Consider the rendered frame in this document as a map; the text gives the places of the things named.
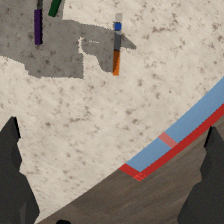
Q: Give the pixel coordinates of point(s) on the purple rod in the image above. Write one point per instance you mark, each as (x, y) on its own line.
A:
(38, 26)

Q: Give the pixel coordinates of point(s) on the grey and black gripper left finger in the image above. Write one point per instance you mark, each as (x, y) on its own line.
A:
(18, 204)

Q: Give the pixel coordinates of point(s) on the orange-brown rod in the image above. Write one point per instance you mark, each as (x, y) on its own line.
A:
(116, 60)

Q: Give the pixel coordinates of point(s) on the small blue cube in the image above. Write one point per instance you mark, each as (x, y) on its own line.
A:
(117, 26)

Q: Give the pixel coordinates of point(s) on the grey rectangular block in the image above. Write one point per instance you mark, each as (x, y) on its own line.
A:
(117, 40)

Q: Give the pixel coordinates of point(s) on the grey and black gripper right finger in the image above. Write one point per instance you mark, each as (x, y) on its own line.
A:
(205, 203)

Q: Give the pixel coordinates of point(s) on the green rod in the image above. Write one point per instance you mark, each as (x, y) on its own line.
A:
(54, 8)

